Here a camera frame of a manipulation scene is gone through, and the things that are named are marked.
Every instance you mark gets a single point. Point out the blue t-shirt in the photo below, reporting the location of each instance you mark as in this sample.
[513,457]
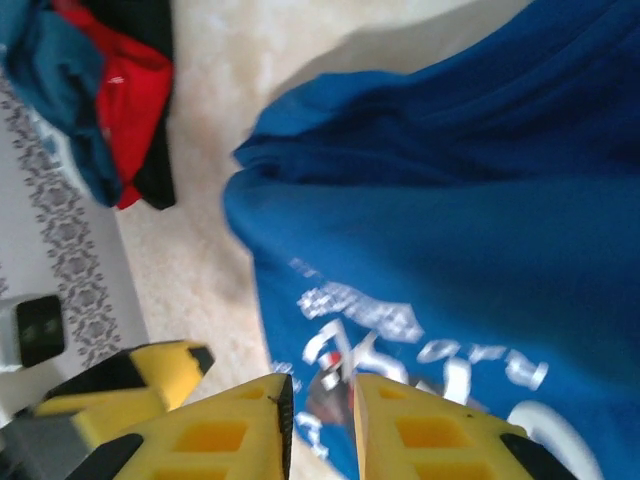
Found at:
[450,200]

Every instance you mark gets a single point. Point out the teal cartoon print t-shirt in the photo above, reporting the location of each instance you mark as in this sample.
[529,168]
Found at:
[55,90]

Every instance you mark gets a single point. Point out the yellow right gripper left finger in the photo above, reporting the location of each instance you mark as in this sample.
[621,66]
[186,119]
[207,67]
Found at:
[215,440]

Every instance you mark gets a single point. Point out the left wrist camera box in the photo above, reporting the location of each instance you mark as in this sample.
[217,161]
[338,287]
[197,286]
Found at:
[40,330]

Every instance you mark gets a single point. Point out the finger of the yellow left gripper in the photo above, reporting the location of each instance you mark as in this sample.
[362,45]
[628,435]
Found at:
[165,370]

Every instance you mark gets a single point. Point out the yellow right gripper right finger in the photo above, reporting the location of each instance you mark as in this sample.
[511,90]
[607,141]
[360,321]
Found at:
[430,440]

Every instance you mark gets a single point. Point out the red t-shirt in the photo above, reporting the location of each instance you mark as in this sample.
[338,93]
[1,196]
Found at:
[132,105]

